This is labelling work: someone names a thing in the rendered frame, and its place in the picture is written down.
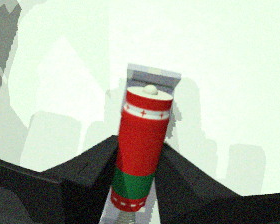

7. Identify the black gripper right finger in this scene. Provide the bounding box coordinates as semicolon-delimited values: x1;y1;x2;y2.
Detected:
155;143;280;224

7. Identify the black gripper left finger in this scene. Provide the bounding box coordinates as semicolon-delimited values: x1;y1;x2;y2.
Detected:
0;135;119;224

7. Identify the red and green battery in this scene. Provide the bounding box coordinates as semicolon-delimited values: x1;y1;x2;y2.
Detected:
111;85;173;213

